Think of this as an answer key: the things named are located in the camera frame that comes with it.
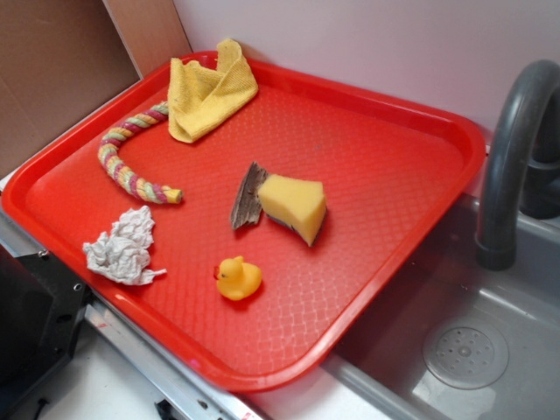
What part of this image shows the grey plastic sink basin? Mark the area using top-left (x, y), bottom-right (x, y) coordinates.
top-left (325, 196), bottom-right (559, 419)

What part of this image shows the yellow rubber duck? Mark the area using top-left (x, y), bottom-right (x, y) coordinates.
top-left (214, 255), bottom-right (263, 301)

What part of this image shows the yellow microfiber cloth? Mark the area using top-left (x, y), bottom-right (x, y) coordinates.
top-left (167, 38), bottom-right (259, 144)

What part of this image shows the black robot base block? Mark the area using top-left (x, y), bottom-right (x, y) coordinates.
top-left (1, 248), bottom-right (90, 419)

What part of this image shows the round sink drain strainer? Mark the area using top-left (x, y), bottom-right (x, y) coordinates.
top-left (423, 317), bottom-right (509, 390)

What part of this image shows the yellow sponge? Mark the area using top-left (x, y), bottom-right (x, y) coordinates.
top-left (257, 174), bottom-right (327, 247)

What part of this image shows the brown wood bark piece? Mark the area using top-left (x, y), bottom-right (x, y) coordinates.
top-left (230, 162), bottom-right (269, 230)

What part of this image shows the crumpled white paper towel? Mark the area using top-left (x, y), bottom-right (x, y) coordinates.
top-left (82, 206), bottom-right (167, 286)

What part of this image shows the grey toy faucet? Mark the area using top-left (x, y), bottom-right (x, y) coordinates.
top-left (475, 59), bottom-right (559, 270)

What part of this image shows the red plastic tray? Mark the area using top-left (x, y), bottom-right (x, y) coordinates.
top-left (2, 61), bottom-right (486, 393)

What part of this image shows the brown cardboard panel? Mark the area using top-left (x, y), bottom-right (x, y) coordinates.
top-left (1, 1), bottom-right (192, 177)

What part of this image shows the multicolour braided rope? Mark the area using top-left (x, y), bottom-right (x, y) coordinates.
top-left (97, 101), bottom-right (185, 206)

